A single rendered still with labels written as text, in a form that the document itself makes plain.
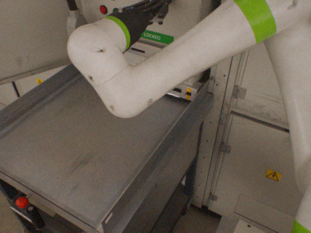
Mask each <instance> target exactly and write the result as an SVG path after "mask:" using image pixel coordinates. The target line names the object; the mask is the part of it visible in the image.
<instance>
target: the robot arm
mask: <svg viewBox="0 0 311 233"><path fill-rule="evenodd" d="M170 3H172V0H152V1H150V0H144V1H141V2H138V3H136V4H134V5H131V6H126V7H123V9H121V7H120V8H119V9H118V10H116V11H114V12H112V13H111V14H109V15H107V16H106V17H104V18H102V19H101V20H99V21H97V22H94V23H91V24H87V25H82V26H80V27H78V28H77V29H76V30H74V31H73V33H72V34H71V35H70V37H69V39H68V44H67V51H68V56H69V58H70V60H71V62H72V63H73V65H74V66H75V67H76V68H77V69H78V70H79V71H80V72H81V73H82V75H83V76H84V77H85V78H86V79H87V80H88V82H89V83H90V84H91V85H92V86H93V88H94V89H95V90H96V92H97V93H98V95H99V96H100V98H101V99H102V101H103V103H104V104H105V106H106V108H107V109H108V110H109V111H110V112H111V113H112V114H113V115H115V116H117V117H120V118H131V117H135V116H137V115H138V114H140V113H141V112H142V111H144V110H145V109H146V108H147V107H149V106H150V105H151V104H153V103H154V102H155V101H157V100H158V99H159V98H161V97H162V96H164V95H165V94H167V93H168V92H170V91H171V90H173V89H175V88H176V87H177V86H179V85H181V84H182V83H184V82H186V81H187V80H189V79H191V78H192V77H194V76H196V75H198V74H199V73H201V72H203V71H205V70H207V69H208V68H210V67H212V66H214V65H216V64H218V63H220V62H222V61H224V60H226V59H228V58H230V57H233V56H235V55H237V54H239V53H242V52H244V51H246V50H248V49H251V48H253V47H255V46H256V45H257V44H258V43H260V42H262V41H263V42H264V45H265V47H266V50H267V52H268V55H269V58H270V61H271V63H272V66H273V69H274V72H275V75H276V79H277V81H278V85H279V88H280V93H281V96H282V100H283V104H284V108H285V112H286V117H287V122H288V127H289V132H290V138H291V144H292V153H293V161H294V170H295V180H296V184H297V186H298V188H299V190H300V191H301V193H302V194H303V195H304V196H303V198H302V201H301V203H300V206H299V208H298V210H297V212H296V215H295V217H294V221H293V228H292V232H291V233H311V0H226V1H225V2H224V3H223V4H221V5H220V6H219V7H218V8H217V9H216V10H214V11H213V12H212V13H211V14H209V15H208V16H207V17H206V18H205V19H203V20H202V21H201V22H199V23H198V24H197V25H195V26H194V27H193V28H192V29H190V30H189V31H188V32H186V33H185V34H183V35H182V36H181V37H179V38H178V39H176V40H175V41H173V42H172V43H170V44H169V45H168V46H166V47H164V48H163V49H161V50H159V51H158V52H156V53H154V54H153V55H151V56H150V57H148V58H146V59H144V61H143V62H141V63H139V64H137V65H135V66H132V65H130V64H129V63H128V61H127V60H126V58H125V56H124V55H123V52H126V50H127V49H128V48H129V47H131V46H132V45H133V44H135V43H136V42H137V41H138V40H139V39H140V37H141V34H142V33H144V31H145V30H146V28H147V26H148V25H151V24H153V22H157V23H158V24H159V25H162V24H163V19H164V18H165V16H166V15H167V13H168V5H169V4H170Z"/></svg>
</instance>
